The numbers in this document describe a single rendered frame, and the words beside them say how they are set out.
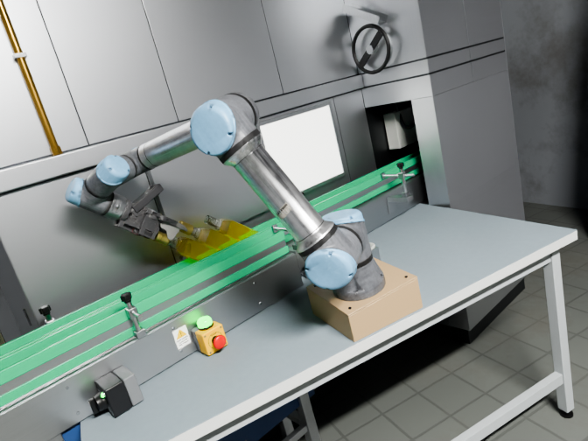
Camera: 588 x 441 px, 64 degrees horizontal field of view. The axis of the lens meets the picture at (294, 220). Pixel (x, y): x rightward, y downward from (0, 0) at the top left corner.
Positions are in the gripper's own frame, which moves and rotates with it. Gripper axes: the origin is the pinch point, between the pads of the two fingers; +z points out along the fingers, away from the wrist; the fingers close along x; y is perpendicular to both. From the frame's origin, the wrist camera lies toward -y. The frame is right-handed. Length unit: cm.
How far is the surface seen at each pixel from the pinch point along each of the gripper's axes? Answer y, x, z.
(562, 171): -156, -8, 291
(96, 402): 51, 21, -15
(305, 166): -46, -12, 50
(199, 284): 15.7, 13.5, 5.4
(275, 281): 6.7, 15.6, 31.3
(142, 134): -24.6, -12.7, -18.6
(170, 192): -10.7, -11.9, -2.5
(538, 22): -242, -16, 217
